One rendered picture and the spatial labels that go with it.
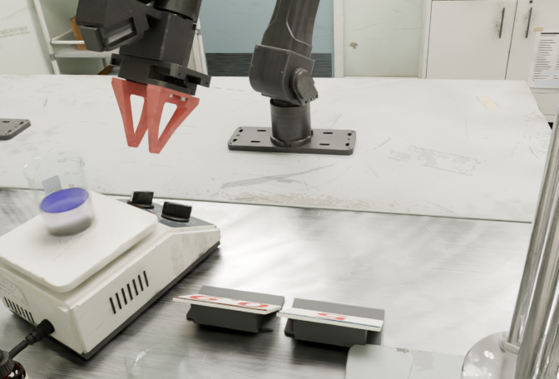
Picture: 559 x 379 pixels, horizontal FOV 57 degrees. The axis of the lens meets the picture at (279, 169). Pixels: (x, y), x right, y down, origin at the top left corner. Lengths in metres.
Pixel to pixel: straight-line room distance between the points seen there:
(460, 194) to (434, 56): 2.16
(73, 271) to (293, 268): 0.23
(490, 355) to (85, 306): 0.34
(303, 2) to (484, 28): 2.12
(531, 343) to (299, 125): 0.62
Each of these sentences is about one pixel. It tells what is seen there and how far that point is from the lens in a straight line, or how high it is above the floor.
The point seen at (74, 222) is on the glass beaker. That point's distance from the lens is 0.52.
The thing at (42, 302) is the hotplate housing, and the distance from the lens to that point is 0.52.
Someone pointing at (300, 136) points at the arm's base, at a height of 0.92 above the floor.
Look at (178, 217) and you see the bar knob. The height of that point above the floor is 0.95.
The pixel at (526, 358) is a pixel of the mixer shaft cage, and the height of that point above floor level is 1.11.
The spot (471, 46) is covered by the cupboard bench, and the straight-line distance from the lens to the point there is 2.84.
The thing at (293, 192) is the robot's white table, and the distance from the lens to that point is 0.71.
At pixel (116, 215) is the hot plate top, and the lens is 0.55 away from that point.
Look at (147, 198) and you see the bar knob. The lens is 0.63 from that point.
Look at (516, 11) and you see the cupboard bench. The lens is 2.83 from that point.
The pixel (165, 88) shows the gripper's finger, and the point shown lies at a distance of 0.57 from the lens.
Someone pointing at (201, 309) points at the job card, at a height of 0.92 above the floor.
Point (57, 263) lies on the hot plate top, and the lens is 0.51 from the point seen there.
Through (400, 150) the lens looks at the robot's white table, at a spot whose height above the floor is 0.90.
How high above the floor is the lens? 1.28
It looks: 30 degrees down
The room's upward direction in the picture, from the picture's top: 4 degrees counter-clockwise
